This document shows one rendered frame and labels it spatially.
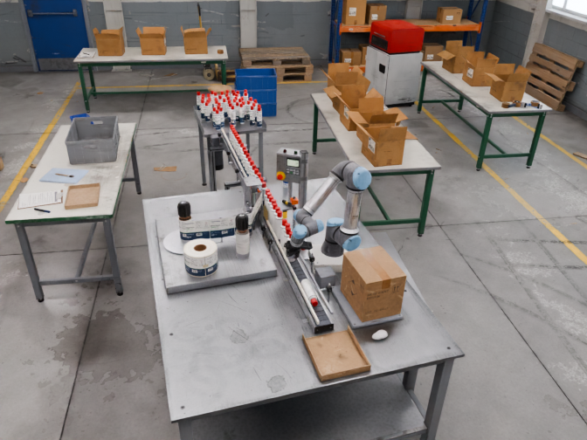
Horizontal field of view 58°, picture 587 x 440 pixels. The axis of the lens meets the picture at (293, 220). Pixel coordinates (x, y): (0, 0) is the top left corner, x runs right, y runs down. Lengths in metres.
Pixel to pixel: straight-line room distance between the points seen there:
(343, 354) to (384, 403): 0.72
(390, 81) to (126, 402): 6.32
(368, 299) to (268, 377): 0.67
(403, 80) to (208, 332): 6.46
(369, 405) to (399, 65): 6.11
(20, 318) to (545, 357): 3.97
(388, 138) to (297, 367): 2.60
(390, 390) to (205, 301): 1.28
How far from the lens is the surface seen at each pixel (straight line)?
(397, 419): 3.40
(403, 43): 8.56
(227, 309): 3.08
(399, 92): 8.74
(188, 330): 2.98
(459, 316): 4.52
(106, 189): 4.55
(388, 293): 2.94
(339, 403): 3.42
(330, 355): 2.81
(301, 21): 10.81
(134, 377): 3.95
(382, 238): 3.73
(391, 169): 4.86
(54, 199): 4.50
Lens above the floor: 2.83
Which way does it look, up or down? 31 degrees down
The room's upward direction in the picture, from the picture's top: 1 degrees clockwise
